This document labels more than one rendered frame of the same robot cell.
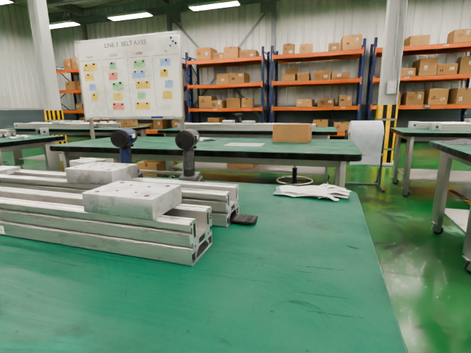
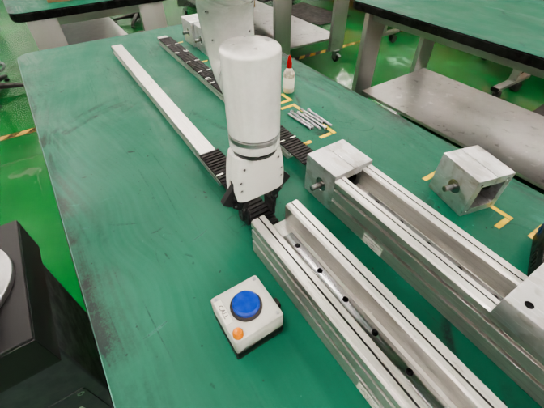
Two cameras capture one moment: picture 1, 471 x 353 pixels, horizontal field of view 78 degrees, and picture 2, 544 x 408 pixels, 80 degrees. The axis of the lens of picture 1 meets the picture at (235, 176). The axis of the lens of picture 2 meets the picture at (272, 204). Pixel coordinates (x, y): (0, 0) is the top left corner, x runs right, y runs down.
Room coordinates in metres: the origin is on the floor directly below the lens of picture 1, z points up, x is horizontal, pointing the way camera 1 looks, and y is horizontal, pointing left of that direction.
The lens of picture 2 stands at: (0.47, 0.58, 1.28)
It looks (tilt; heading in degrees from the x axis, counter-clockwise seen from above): 45 degrees down; 39
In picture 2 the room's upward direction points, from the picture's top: straight up
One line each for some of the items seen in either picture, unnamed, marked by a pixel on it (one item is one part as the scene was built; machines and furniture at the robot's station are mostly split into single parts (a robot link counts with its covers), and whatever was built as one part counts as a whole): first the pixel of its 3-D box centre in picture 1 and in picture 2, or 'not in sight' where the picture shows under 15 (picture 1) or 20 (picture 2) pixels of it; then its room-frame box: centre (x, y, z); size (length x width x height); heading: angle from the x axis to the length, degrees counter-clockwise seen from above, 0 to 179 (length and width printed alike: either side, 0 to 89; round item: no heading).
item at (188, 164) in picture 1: (190, 160); not in sight; (1.00, 0.15, 0.89); 0.20 x 0.08 x 0.22; 177
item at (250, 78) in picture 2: not in sight; (251, 88); (0.81, 0.89, 1.06); 0.09 x 0.08 x 0.13; 59
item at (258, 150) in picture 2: not in sight; (255, 137); (0.81, 0.89, 0.98); 0.09 x 0.08 x 0.03; 162
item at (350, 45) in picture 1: (315, 91); not in sight; (9.97, -2.64, 1.59); 2.83 x 0.98 x 3.17; 72
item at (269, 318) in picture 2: not in sight; (252, 312); (0.63, 0.75, 0.81); 0.10 x 0.08 x 0.06; 162
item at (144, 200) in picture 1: (134, 204); not in sight; (0.58, 0.21, 0.87); 0.16 x 0.11 x 0.07; 72
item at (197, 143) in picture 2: not in sight; (157, 95); (1.00, 1.47, 0.79); 0.96 x 0.04 x 0.03; 72
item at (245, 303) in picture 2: not in sight; (246, 304); (0.62, 0.75, 0.84); 0.04 x 0.04 x 0.02
